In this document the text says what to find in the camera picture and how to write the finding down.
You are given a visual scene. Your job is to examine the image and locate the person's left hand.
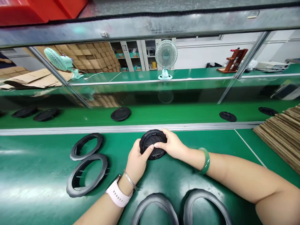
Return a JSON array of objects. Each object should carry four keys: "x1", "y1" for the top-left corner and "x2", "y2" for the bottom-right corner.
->
[{"x1": 124, "y1": 139, "x2": 155, "y2": 184}]

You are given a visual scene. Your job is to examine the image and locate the person's right hand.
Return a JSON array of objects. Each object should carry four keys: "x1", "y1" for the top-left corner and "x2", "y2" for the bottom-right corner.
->
[{"x1": 153, "y1": 128, "x2": 191, "y2": 164}]

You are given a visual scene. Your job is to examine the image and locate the black round vent assembly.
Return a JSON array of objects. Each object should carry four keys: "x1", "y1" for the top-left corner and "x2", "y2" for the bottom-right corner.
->
[{"x1": 139, "y1": 131, "x2": 168, "y2": 161}]

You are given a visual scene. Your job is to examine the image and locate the black round vent disc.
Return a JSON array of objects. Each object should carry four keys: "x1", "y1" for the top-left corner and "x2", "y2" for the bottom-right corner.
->
[
  {"x1": 12, "y1": 106, "x2": 38, "y2": 118},
  {"x1": 110, "y1": 107, "x2": 132, "y2": 122},
  {"x1": 33, "y1": 108, "x2": 61, "y2": 122},
  {"x1": 219, "y1": 111, "x2": 237, "y2": 122},
  {"x1": 258, "y1": 107, "x2": 279, "y2": 116}
]

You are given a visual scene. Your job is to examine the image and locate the mint green desk fan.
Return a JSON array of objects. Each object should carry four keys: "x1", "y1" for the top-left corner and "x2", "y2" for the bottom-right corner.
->
[{"x1": 155, "y1": 39, "x2": 178, "y2": 81}]

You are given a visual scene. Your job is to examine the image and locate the white storage cabinet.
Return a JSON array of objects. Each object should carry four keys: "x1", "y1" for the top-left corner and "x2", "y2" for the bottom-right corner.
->
[{"x1": 110, "y1": 38, "x2": 176, "y2": 72}]

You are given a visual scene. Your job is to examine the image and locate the brown wooden stand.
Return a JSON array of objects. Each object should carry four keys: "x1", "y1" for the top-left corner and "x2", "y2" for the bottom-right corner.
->
[{"x1": 216, "y1": 48, "x2": 248, "y2": 73}]

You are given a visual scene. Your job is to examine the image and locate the stack of brown cardboard sheets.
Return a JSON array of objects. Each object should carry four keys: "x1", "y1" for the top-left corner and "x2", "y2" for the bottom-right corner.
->
[{"x1": 252, "y1": 104, "x2": 300, "y2": 170}]

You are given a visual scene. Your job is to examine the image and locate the stack of brown cartons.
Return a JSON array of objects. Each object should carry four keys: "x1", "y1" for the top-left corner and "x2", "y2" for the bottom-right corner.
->
[{"x1": 35, "y1": 42, "x2": 121, "y2": 73}]

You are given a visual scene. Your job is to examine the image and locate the mint green clip fan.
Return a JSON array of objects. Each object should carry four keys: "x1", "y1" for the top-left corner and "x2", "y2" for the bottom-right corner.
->
[{"x1": 44, "y1": 47, "x2": 84, "y2": 79}]

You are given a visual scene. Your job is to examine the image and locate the grey overhead shelf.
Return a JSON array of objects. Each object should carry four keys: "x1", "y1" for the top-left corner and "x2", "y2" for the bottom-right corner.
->
[{"x1": 0, "y1": 0, "x2": 300, "y2": 48}]

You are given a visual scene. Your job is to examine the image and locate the white machine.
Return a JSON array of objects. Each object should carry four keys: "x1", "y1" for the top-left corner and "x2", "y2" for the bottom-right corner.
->
[{"x1": 257, "y1": 61, "x2": 289, "y2": 71}]

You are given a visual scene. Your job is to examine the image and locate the flattened brown cardboard boxes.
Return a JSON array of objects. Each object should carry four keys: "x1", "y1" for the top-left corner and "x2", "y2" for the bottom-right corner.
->
[{"x1": 0, "y1": 66, "x2": 68, "y2": 89}]

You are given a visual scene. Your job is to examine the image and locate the red plastic crate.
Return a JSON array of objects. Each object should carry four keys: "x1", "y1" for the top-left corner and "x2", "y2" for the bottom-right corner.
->
[{"x1": 0, "y1": 0, "x2": 89, "y2": 27}]

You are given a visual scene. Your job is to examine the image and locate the black plastic ring frame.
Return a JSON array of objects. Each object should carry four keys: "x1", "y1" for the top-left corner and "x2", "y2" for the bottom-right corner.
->
[
  {"x1": 66, "y1": 153, "x2": 109, "y2": 198},
  {"x1": 70, "y1": 132, "x2": 103, "y2": 161},
  {"x1": 182, "y1": 189, "x2": 234, "y2": 225},
  {"x1": 130, "y1": 193, "x2": 180, "y2": 225}
]

